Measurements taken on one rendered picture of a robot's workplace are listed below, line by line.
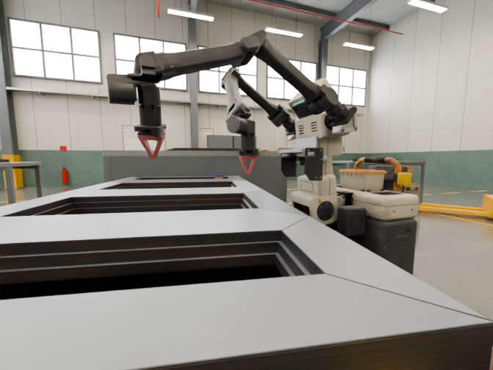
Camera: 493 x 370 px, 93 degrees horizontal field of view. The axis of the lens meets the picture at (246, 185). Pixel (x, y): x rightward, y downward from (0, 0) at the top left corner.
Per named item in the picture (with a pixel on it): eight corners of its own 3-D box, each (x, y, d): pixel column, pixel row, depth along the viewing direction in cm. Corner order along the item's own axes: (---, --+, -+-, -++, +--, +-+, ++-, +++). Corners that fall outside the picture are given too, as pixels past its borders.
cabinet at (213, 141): (209, 183, 947) (208, 134, 925) (207, 182, 992) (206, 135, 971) (232, 183, 977) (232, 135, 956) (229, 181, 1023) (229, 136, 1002)
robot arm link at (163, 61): (263, 48, 81) (247, 67, 90) (254, 32, 81) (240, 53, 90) (142, 69, 59) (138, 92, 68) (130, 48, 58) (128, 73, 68)
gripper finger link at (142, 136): (139, 161, 67) (136, 127, 64) (145, 155, 74) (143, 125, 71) (163, 161, 68) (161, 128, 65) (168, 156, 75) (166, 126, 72)
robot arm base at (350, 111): (358, 107, 100) (339, 112, 112) (346, 95, 98) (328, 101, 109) (347, 124, 99) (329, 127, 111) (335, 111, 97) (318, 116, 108)
